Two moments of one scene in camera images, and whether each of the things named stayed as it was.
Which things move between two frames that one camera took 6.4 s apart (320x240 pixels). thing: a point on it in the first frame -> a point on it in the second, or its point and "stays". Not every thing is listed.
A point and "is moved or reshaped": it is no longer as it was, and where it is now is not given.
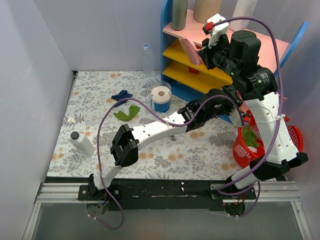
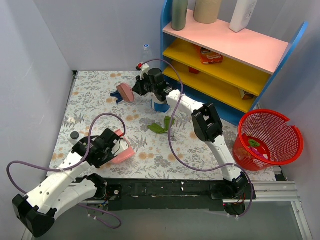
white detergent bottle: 244,8 stays
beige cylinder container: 203,9 stays
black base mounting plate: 160,195 stays
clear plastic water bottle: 147,61 stays
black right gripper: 207,56 -> 137,87
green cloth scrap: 133,110 is moved or reshaped
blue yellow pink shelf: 185,80 stays
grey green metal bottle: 179,9 stays
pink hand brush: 192,51 -> 125,92
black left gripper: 236,100 -> 110,146
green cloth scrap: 249,136 is moved or reshaped
